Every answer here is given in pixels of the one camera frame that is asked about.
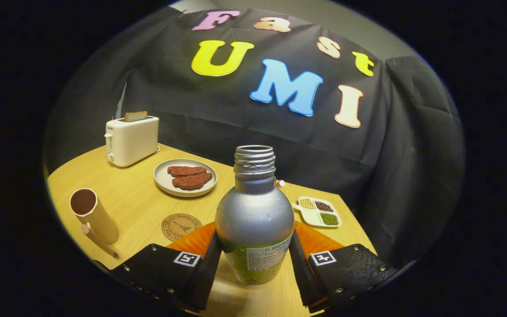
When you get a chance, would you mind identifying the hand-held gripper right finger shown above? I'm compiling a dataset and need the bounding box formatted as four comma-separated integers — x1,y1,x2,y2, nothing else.
288,221,399,314

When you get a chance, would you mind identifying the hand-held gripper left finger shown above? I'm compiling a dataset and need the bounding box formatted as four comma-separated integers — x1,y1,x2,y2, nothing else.
93,221,223,313

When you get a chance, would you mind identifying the round cork coaster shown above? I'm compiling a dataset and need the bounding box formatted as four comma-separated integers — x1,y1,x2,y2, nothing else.
161,213,203,242

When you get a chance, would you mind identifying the silver bottle with green label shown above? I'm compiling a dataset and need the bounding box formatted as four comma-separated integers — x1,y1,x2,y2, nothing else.
215,145,295,285

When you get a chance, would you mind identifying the cream cup with wooden handle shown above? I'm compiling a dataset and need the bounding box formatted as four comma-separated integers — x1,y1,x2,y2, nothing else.
69,188,120,245

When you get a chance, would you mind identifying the white divided dish with grains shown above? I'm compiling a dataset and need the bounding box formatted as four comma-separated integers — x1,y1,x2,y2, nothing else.
292,196,342,228

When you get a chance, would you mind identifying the red meat slice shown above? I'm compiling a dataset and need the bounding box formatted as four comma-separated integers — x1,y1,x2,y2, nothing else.
172,172,213,191
167,166,207,177

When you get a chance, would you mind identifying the grey round plate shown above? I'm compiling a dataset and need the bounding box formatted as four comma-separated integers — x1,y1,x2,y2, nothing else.
154,158,217,197

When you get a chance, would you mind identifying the wooden table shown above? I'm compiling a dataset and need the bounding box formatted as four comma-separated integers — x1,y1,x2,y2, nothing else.
44,143,377,317

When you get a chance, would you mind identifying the white toaster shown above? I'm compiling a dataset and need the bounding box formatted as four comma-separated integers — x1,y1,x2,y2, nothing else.
105,115,161,168

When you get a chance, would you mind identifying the black backdrop cloth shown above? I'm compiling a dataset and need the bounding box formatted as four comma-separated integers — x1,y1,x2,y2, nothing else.
44,7,465,269

